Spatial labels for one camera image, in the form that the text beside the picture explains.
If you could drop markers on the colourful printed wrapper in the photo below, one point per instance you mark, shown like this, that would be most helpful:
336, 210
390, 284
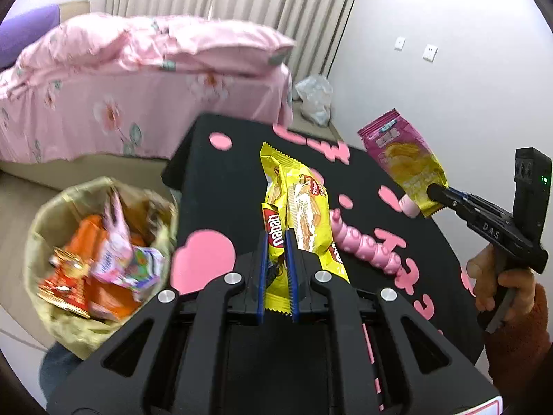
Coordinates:
147, 266

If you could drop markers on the pink hang-tag wrapper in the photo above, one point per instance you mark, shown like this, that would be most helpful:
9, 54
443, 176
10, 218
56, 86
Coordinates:
114, 242

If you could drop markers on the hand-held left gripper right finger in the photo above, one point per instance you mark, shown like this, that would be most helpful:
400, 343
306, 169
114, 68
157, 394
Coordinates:
291, 276

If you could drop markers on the pink floral duvet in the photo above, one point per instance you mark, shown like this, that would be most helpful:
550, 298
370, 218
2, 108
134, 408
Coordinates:
151, 47

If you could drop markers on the orange snack bag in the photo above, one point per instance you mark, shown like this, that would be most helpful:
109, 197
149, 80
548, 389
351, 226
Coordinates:
112, 300

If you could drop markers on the yellow biscuit packet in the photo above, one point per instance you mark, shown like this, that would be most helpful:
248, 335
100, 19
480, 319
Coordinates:
298, 199

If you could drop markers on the white wall socket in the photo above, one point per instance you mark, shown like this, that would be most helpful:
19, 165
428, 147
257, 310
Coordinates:
429, 52
400, 43

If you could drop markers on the beige headboard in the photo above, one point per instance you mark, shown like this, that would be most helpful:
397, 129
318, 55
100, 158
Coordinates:
75, 9

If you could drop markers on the purple pillow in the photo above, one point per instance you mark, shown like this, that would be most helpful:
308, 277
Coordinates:
26, 34

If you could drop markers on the person's right hand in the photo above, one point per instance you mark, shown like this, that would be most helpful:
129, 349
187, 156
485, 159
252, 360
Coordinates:
481, 276

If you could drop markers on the white pleated curtain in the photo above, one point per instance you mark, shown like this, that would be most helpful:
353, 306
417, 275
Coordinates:
242, 4

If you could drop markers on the person's right forearm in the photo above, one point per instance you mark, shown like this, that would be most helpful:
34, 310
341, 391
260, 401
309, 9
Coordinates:
527, 346

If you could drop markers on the bed with pink floral sheet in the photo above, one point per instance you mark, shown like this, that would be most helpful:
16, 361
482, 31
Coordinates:
86, 116

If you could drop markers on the black tablecloth with pink print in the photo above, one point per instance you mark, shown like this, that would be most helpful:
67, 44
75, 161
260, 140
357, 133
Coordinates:
224, 173

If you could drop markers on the trash bin with yellow bag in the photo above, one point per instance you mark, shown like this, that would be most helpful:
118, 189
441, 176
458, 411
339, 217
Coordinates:
69, 337

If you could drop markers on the pink yellow chip bag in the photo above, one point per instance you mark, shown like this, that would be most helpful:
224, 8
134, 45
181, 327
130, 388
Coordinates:
401, 155

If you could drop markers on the pink caterpillar toy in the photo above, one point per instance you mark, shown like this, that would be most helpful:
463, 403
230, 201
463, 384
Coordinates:
367, 244

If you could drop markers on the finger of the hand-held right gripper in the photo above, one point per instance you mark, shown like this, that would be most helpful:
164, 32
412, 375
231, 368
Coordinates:
438, 196
484, 205

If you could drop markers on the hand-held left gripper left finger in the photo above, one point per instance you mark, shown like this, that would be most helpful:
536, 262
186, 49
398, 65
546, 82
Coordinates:
259, 276

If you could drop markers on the white plastic bag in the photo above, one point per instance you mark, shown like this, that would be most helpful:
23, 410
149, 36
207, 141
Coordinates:
315, 99

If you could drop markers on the person's leg in jeans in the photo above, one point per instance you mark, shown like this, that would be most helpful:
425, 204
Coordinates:
60, 376

